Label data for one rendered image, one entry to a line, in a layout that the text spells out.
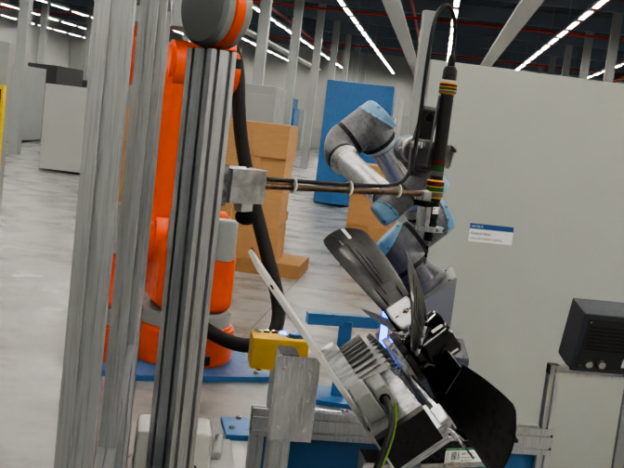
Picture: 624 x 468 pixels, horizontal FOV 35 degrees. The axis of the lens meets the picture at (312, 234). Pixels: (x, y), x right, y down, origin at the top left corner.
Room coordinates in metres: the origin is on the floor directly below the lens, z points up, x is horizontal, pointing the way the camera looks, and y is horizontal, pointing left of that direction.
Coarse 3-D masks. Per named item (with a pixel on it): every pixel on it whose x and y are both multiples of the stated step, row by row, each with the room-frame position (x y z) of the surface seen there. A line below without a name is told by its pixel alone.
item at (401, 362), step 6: (384, 342) 2.30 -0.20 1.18; (390, 348) 2.28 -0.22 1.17; (396, 348) 2.29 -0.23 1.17; (390, 354) 2.38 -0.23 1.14; (396, 354) 2.27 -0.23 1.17; (396, 360) 2.27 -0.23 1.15; (402, 360) 2.26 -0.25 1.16; (402, 366) 2.26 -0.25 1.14; (408, 366) 2.27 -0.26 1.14; (408, 372) 2.26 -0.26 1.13; (408, 378) 2.30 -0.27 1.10
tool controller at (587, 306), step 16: (576, 304) 2.87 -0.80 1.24; (592, 304) 2.87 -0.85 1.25; (608, 304) 2.89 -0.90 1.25; (576, 320) 2.85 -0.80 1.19; (592, 320) 2.80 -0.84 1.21; (608, 320) 2.81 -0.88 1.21; (576, 336) 2.83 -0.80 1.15; (592, 336) 2.82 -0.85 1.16; (608, 336) 2.82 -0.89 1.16; (560, 352) 2.93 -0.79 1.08; (576, 352) 2.83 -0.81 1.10; (592, 352) 2.83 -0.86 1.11; (608, 352) 2.84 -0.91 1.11; (576, 368) 2.84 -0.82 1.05; (592, 368) 2.85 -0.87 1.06; (608, 368) 2.85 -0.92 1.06
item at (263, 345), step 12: (252, 336) 2.71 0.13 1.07; (264, 336) 2.70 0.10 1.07; (276, 336) 2.72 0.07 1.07; (288, 336) 2.73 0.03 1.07; (252, 348) 2.68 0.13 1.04; (264, 348) 2.68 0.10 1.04; (276, 348) 2.69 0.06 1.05; (300, 348) 2.70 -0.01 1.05; (252, 360) 2.68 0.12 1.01; (264, 360) 2.68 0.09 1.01
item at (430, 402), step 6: (414, 378) 2.24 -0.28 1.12; (414, 384) 2.22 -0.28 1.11; (420, 390) 2.19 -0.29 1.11; (426, 396) 2.16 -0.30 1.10; (426, 402) 2.15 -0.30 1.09; (432, 402) 2.13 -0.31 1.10; (450, 426) 2.04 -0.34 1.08; (450, 432) 2.03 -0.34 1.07; (456, 432) 2.02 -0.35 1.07; (456, 438) 2.01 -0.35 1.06; (462, 444) 1.98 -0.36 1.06; (468, 450) 1.96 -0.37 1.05
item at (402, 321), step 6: (402, 300) 2.37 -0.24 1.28; (408, 300) 2.38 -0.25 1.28; (390, 306) 2.34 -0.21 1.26; (396, 306) 2.35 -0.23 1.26; (402, 306) 2.36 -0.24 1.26; (408, 306) 2.37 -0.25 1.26; (390, 312) 2.33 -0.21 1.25; (396, 312) 2.34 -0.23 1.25; (402, 312) 2.35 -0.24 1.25; (408, 312) 2.35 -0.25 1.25; (396, 318) 2.32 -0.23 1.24; (402, 318) 2.33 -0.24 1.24; (408, 318) 2.34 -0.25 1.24; (396, 324) 2.31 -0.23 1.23; (402, 324) 2.32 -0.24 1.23; (408, 324) 2.33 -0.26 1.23
